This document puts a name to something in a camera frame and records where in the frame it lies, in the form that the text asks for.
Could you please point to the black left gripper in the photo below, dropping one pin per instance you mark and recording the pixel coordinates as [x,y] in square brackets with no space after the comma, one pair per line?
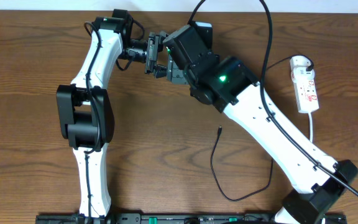
[150,53]

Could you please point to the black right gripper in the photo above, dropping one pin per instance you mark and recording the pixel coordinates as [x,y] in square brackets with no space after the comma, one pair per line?
[173,69]

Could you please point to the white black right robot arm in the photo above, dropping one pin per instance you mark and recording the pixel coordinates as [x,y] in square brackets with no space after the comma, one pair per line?
[318,180]

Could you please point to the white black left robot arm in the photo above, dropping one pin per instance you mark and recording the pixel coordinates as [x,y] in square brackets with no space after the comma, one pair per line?
[84,108]

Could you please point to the white USB charger adapter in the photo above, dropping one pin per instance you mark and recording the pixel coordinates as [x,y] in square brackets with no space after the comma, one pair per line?
[300,66]

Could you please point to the white power strip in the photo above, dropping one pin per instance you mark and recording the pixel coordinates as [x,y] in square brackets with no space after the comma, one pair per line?
[305,90]

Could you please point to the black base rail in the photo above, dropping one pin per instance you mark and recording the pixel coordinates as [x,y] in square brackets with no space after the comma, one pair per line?
[137,218]

